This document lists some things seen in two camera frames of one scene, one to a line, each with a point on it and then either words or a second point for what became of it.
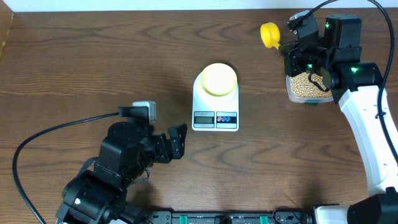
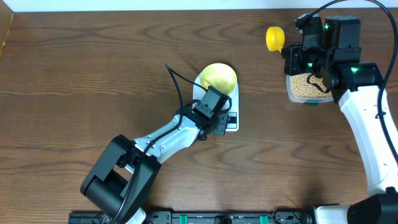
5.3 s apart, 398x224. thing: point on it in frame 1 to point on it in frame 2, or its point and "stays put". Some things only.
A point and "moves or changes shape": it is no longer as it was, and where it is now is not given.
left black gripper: x=167 y=154 to x=218 y=129
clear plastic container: x=300 y=89 stays put
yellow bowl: x=219 y=79 stays put
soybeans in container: x=301 y=86 stays put
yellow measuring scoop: x=270 y=35 moves or changes shape
